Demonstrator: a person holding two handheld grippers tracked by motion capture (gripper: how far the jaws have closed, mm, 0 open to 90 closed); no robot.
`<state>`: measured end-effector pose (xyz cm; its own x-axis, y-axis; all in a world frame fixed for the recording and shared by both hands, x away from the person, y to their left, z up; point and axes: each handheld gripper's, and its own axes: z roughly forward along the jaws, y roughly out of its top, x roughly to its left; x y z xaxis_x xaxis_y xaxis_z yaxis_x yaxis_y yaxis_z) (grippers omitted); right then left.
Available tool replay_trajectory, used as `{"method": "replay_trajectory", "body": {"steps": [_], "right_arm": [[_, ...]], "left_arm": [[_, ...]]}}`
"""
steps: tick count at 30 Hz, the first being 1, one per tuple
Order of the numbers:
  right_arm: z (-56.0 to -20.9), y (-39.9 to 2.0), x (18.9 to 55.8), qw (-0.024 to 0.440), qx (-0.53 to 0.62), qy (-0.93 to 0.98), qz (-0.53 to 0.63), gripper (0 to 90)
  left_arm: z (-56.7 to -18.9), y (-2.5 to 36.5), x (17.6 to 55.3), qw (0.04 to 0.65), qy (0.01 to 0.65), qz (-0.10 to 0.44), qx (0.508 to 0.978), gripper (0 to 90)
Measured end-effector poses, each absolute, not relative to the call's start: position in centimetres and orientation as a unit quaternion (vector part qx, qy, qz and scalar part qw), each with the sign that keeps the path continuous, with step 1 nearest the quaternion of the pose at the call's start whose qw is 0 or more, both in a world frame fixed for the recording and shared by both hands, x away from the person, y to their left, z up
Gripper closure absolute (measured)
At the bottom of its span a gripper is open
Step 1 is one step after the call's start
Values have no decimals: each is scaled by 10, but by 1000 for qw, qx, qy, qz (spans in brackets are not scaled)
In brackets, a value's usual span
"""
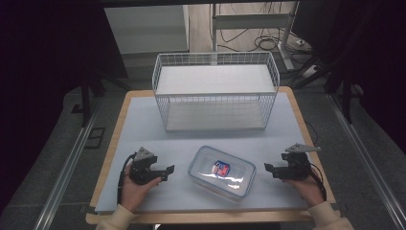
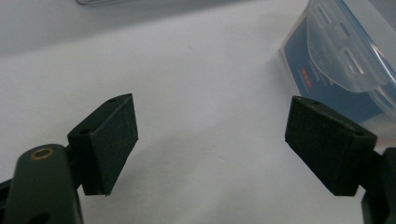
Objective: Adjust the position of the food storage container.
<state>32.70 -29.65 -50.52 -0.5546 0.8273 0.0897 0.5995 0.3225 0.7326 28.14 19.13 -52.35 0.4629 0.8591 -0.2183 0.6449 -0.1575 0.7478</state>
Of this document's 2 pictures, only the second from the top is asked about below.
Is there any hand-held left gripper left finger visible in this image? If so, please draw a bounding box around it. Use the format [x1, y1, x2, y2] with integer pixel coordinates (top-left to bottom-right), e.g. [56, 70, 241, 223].
[66, 92, 139, 197]

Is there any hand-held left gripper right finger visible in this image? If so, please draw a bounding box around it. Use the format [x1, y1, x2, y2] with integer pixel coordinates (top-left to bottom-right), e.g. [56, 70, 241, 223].
[284, 95, 378, 198]

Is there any clear plastic container blue label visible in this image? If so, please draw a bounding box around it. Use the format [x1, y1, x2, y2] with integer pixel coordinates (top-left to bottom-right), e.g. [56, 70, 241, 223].
[278, 0, 396, 147]

